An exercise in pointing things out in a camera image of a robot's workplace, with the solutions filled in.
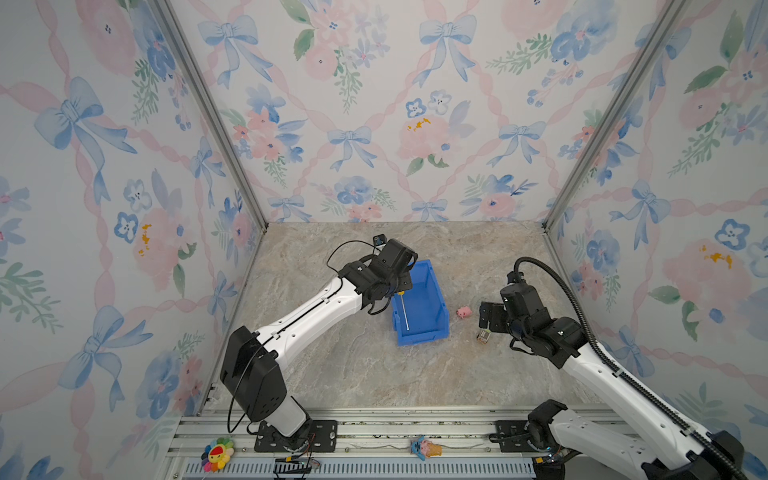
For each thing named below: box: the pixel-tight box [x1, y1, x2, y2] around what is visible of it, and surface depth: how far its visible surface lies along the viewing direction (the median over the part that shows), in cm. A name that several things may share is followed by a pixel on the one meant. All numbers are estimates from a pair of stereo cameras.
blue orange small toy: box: [410, 436, 442, 461], surface depth 72 cm
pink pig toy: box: [456, 306, 473, 319], surface depth 97 cm
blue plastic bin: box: [391, 259, 450, 347], surface depth 96 cm
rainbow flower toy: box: [201, 437, 235, 472], surface depth 72 cm
